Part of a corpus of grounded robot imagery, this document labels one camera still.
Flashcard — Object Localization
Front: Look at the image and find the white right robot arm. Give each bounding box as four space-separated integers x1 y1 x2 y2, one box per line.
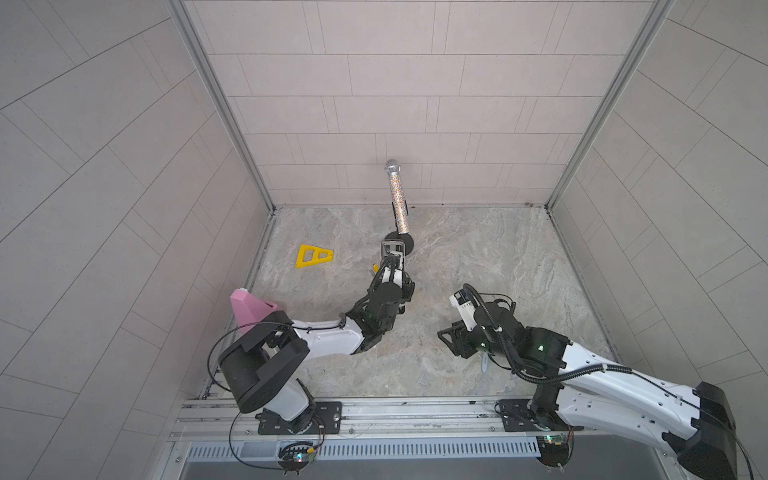
438 288 738 479

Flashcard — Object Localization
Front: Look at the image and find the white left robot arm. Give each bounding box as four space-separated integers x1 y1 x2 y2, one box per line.
217 278 415 433

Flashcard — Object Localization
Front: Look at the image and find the black microphone stand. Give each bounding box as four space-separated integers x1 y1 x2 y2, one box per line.
382 200 415 255

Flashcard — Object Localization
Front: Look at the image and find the yellow triangle plastic piece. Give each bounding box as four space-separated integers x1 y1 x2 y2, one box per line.
295 244 334 269

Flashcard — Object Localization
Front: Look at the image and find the pink plastic block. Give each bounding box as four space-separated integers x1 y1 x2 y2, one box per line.
230 288 280 334

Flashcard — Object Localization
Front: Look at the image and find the right circuit board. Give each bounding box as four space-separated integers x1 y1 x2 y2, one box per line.
536 434 571 469

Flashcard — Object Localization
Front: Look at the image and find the circuit board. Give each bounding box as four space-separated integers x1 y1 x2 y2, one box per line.
277 441 318 474
536 434 571 469

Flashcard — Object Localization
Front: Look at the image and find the glitter silver microphone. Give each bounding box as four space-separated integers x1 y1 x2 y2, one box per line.
385 159 409 235

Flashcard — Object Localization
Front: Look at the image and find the left circuit board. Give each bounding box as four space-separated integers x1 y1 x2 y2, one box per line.
277 441 318 474

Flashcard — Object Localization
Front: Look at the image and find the white vent grille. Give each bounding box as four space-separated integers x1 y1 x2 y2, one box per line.
187 437 541 462

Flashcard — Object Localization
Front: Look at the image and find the aluminium corner profile right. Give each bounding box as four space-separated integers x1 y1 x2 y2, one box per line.
545 0 675 213

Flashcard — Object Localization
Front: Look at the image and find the aluminium corner profile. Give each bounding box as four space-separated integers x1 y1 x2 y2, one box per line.
168 0 276 217
545 0 675 213

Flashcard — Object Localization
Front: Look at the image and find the aluminium corner profile left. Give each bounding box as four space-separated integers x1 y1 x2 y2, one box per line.
168 0 276 217

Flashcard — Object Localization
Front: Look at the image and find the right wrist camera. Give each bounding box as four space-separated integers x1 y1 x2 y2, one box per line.
450 289 477 331

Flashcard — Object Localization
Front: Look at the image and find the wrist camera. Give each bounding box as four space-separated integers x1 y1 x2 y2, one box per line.
450 289 477 331
376 253 403 287

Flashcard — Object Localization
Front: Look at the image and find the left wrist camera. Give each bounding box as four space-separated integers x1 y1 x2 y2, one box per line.
376 253 403 287

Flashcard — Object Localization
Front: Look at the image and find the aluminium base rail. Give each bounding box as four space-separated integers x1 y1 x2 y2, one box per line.
170 392 670 442

